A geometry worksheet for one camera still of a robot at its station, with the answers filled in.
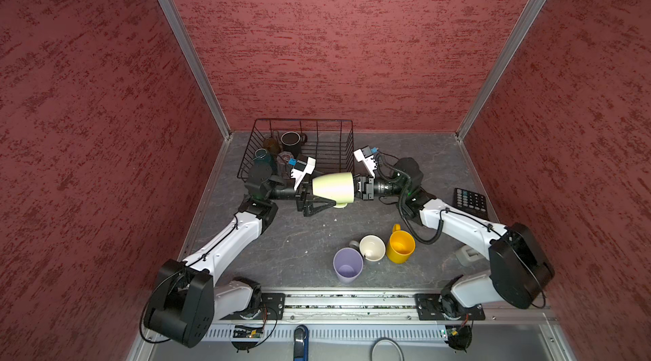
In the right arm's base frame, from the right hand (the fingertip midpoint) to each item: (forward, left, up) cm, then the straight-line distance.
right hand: (336, 193), depth 68 cm
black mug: (+34, +17, -14) cm, 40 cm away
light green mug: (-2, 0, +7) cm, 7 cm away
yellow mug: (-6, -22, -26) cm, 34 cm away
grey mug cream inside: (-7, -12, -25) cm, 28 cm away
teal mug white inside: (+25, +28, -13) cm, 40 cm away
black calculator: (+10, -52, -26) cm, 60 cm away
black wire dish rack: (+45, +1, -27) cm, 52 cm away
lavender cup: (-12, -3, -25) cm, 28 cm away
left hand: (-1, +1, +1) cm, 2 cm away
